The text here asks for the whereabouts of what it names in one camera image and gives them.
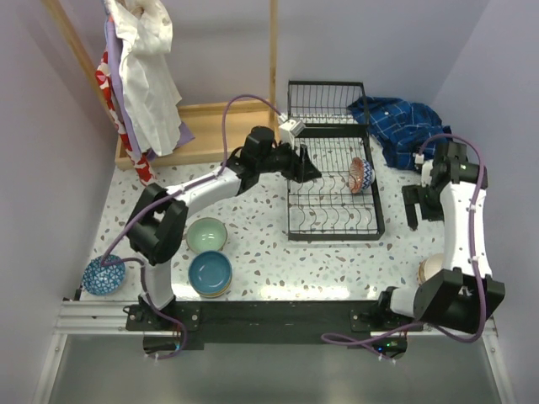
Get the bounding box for black wire dish rack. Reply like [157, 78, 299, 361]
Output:
[287, 80, 385, 242]

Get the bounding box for red blue patterned bowl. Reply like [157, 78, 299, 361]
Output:
[348, 157, 376, 194]

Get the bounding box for cream beige bowl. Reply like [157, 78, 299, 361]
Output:
[417, 253, 444, 284]

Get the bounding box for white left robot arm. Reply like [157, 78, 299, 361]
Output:
[125, 126, 322, 330]

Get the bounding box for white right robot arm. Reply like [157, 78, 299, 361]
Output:
[371, 135, 505, 341]

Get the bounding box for blue plaid shirt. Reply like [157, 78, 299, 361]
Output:
[347, 96, 451, 171]

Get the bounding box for lavender hanging garment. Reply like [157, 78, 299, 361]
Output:
[105, 16, 195, 160]

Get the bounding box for light green bowl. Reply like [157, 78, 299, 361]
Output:
[186, 217, 228, 254]

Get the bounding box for teal blue bowl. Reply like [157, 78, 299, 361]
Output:
[188, 251, 232, 291]

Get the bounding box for red white floral garment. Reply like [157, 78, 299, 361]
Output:
[94, 49, 157, 186]

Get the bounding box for yellow rimmed bowl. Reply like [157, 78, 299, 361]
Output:
[195, 283, 231, 299]

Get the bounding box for white hanging shirt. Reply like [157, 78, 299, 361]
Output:
[104, 1, 182, 157]

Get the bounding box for blue triangle patterned bowl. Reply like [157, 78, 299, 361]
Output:
[82, 254, 126, 296]

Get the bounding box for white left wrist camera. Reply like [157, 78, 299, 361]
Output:
[278, 114, 306, 146]

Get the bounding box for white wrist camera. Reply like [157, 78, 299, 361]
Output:
[414, 153, 434, 187]
[278, 114, 306, 146]

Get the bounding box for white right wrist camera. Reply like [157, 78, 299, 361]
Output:
[414, 153, 434, 187]

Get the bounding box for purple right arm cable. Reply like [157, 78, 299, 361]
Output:
[321, 134, 492, 359]

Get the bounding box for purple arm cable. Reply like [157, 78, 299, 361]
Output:
[321, 134, 492, 359]
[100, 94, 287, 359]

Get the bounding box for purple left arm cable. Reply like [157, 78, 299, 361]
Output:
[100, 94, 287, 359]

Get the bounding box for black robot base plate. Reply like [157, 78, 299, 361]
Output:
[124, 299, 425, 352]

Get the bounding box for aluminium rail frame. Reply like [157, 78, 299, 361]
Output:
[35, 288, 516, 403]

